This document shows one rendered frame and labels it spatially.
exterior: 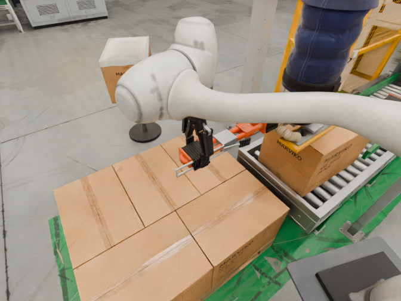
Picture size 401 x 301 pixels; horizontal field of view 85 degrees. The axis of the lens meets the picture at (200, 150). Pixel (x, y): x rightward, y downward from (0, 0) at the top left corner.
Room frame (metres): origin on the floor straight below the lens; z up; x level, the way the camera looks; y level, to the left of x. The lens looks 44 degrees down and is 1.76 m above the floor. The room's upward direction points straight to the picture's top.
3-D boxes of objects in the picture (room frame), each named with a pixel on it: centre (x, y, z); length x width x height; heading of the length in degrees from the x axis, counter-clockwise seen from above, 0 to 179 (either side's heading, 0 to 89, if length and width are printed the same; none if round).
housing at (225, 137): (0.62, -0.09, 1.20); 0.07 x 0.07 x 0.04; 35
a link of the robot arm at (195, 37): (0.53, 0.02, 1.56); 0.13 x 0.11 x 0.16; 148
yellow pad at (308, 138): (0.81, -0.53, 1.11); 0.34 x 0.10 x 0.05; 125
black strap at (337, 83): (0.89, -0.47, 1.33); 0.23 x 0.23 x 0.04
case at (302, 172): (1.13, -0.79, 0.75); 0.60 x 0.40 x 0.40; 122
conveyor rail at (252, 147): (1.86, -1.28, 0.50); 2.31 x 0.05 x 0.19; 124
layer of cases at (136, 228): (0.80, 0.21, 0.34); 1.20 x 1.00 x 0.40; 124
